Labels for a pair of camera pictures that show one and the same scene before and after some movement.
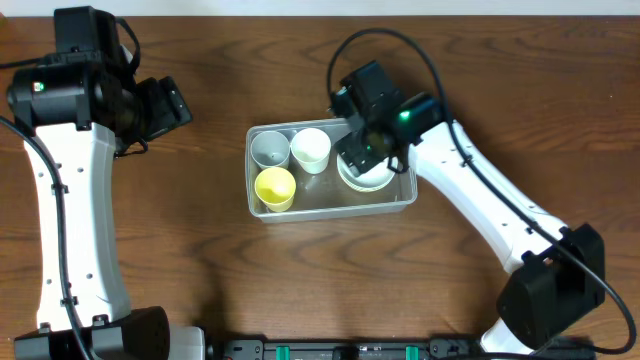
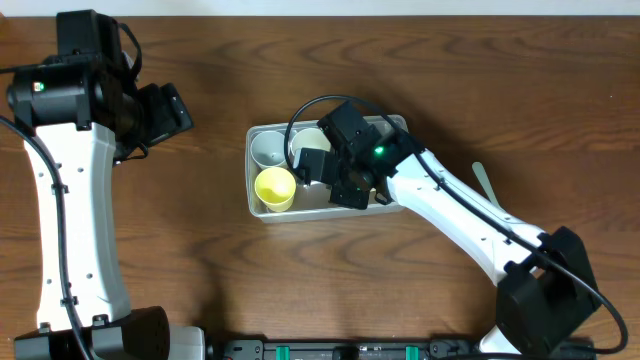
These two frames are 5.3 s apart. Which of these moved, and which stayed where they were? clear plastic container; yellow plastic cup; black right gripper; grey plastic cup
Moved: black right gripper
Stayed: grey plastic cup; clear plastic container; yellow plastic cup
